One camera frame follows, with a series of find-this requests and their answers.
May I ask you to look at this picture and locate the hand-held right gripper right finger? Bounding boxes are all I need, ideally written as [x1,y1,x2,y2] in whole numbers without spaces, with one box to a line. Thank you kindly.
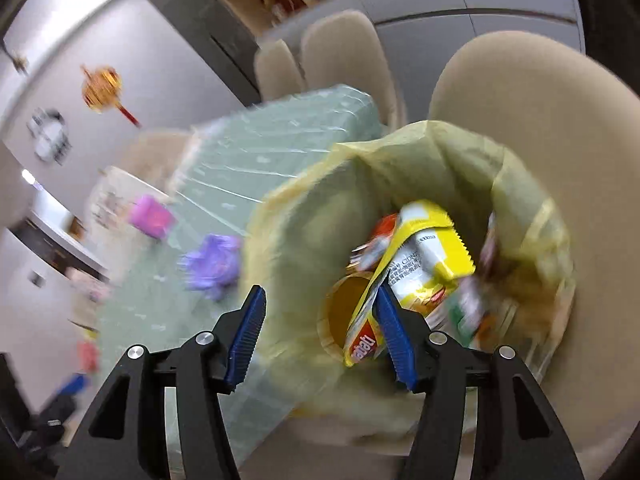
[375,285,585,480]

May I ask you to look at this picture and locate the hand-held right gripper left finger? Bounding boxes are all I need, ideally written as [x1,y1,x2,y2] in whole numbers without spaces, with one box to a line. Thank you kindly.
[54,285,267,480]

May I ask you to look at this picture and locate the red paper cup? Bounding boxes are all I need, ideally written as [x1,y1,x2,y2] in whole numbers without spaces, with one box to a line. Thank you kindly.
[317,272,383,358]

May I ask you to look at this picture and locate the green white snack packet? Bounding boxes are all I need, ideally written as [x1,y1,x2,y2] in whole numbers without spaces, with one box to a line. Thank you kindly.
[447,290,493,346]

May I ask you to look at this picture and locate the yellow foil snack packet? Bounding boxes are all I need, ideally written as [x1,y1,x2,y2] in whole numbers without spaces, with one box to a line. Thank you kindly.
[342,200,476,368]

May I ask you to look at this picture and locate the yellow plastic bag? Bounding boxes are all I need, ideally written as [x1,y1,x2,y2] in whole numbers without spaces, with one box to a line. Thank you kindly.
[240,120,577,433]

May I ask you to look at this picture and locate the blue bag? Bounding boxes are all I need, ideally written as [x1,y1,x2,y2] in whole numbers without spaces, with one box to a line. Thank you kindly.
[54,374,90,403]

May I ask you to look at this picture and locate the pink snack bag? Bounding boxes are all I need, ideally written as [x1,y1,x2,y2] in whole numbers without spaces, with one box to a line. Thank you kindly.
[76,341,99,375]

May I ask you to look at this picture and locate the red orange snack packet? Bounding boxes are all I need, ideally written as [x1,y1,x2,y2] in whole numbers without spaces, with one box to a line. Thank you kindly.
[350,212,401,272]

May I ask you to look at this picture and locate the purple plastic jar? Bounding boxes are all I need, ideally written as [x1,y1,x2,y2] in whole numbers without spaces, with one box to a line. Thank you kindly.
[127,195,177,241]

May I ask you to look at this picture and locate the green checked tablecloth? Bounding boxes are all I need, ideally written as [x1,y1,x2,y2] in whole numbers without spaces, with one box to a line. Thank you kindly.
[95,82,396,466]

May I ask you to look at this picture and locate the cream printed food cover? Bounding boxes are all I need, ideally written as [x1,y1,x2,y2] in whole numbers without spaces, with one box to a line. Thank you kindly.
[86,165,173,233]

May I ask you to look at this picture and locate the beige chair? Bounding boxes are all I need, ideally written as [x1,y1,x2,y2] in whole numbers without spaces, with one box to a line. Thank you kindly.
[427,31,640,461]
[254,39,307,102]
[300,10,406,128]

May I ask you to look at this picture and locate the red gold hanging ornament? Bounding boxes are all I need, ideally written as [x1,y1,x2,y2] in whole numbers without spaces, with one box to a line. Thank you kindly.
[80,64,143,128]

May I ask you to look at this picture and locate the dark glass cabinet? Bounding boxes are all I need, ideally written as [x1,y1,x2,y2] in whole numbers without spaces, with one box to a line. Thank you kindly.
[137,0,262,106]

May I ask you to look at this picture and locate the grey cabinet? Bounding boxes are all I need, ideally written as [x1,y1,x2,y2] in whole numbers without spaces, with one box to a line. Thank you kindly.
[255,0,586,126]

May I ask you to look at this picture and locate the panda wall clock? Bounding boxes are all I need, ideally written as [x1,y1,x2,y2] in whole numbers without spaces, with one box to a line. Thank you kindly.
[27,107,72,167]

